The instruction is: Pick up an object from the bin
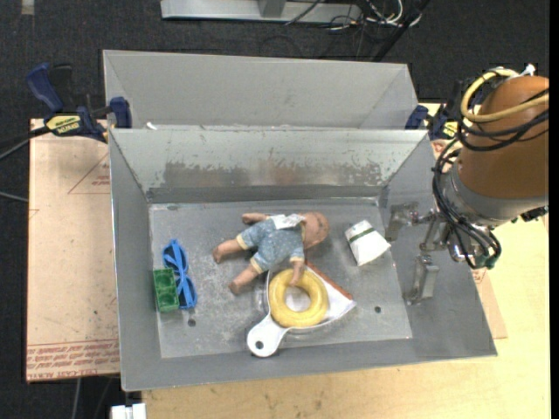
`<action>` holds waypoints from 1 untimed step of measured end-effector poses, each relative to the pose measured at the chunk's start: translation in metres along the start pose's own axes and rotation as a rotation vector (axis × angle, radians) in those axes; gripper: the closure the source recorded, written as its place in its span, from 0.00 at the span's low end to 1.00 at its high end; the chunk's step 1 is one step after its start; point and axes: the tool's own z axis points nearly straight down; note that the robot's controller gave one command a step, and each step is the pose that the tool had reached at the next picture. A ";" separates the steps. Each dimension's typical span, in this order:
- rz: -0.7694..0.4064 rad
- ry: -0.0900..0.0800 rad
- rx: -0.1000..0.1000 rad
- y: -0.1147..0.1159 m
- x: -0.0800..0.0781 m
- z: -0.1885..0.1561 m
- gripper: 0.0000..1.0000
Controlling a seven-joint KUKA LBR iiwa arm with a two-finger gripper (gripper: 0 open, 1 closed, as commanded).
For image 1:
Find blue sunglasses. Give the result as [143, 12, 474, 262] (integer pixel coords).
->
[162, 238, 199, 311]

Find yellow ring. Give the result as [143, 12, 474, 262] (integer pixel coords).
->
[267, 268, 330, 329]

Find white cup with handle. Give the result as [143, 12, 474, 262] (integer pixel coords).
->
[245, 268, 338, 359]

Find green plastic block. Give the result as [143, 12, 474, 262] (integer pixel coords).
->
[152, 267, 182, 314]

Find baby doll in blue clothes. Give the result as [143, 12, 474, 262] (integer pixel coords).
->
[211, 210, 331, 297]

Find white paper cup, green stripe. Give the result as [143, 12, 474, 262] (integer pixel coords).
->
[343, 219, 393, 267]

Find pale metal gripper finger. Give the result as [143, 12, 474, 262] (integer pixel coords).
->
[404, 254, 441, 306]
[385, 202, 422, 242]

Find white cloth with red-brown edge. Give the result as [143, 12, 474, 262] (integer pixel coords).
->
[304, 259, 358, 323]

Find grey metal bin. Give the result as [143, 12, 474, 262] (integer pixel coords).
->
[102, 49, 499, 393]

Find black cylinder on white bracket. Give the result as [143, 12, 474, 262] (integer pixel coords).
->
[520, 206, 549, 223]

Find brown cardboard board, red print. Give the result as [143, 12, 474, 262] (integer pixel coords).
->
[25, 118, 508, 384]

